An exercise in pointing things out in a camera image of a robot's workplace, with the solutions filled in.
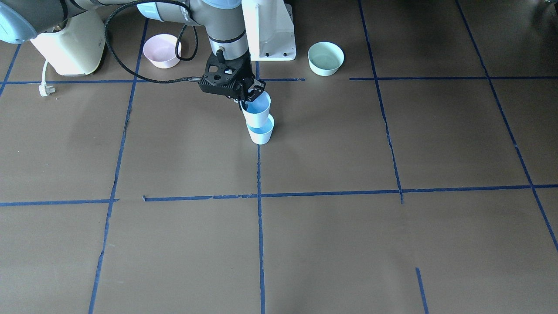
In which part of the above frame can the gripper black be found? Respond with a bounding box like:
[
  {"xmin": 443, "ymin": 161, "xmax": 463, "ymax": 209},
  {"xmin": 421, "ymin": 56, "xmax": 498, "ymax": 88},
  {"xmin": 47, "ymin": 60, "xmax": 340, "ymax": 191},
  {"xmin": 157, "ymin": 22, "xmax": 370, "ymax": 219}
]
[{"xmin": 198, "ymin": 50, "xmax": 266, "ymax": 103}]

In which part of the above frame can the light blue cup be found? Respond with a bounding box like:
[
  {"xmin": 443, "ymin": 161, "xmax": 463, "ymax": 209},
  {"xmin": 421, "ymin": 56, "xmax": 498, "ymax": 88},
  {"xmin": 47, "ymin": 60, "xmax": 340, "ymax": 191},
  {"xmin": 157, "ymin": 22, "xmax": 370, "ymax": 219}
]
[
  {"xmin": 241, "ymin": 91, "xmax": 271, "ymax": 128},
  {"xmin": 246, "ymin": 115, "xmax": 275, "ymax": 145}
]

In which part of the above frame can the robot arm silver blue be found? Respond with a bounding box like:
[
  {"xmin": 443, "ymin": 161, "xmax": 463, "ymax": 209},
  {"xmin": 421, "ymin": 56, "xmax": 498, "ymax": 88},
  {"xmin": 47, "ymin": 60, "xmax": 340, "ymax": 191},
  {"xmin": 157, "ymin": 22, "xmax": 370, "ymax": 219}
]
[{"xmin": 1, "ymin": 0, "xmax": 266, "ymax": 105}]

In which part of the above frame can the pink bowl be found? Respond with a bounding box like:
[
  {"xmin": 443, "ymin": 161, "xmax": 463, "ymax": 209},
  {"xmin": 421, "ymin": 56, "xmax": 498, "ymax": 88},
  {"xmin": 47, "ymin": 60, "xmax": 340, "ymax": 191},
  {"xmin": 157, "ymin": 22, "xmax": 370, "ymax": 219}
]
[{"xmin": 142, "ymin": 34, "xmax": 182, "ymax": 69}]

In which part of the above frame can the mint green bowl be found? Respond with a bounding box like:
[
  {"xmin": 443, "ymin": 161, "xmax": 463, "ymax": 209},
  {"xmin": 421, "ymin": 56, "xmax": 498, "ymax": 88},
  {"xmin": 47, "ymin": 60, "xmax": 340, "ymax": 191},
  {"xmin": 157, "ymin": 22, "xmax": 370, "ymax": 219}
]
[{"xmin": 307, "ymin": 41, "xmax": 345, "ymax": 77}]

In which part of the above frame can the cream toaster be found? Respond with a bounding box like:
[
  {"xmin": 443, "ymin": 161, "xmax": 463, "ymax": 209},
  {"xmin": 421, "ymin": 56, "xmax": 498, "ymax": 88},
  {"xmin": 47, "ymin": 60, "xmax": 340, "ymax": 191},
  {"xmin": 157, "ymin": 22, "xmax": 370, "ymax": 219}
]
[{"xmin": 31, "ymin": 10, "xmax": 105, "ymax": 77}]

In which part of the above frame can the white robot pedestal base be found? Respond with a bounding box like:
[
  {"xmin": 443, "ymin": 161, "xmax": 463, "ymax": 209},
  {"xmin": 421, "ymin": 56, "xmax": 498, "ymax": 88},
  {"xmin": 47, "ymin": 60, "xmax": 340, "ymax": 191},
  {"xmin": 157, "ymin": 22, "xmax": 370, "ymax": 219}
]
[{"xmin": 241, "ymin": 0, "xmax": 297, "ymax": 61}]

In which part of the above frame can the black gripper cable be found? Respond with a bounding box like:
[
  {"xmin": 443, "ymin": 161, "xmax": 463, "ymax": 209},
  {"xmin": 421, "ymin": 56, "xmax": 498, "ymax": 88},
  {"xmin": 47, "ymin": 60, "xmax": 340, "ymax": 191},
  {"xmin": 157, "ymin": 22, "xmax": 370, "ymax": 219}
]
[{"xmin": 104, "ymin": 0, "xmax": 205, "ymax": 84}]

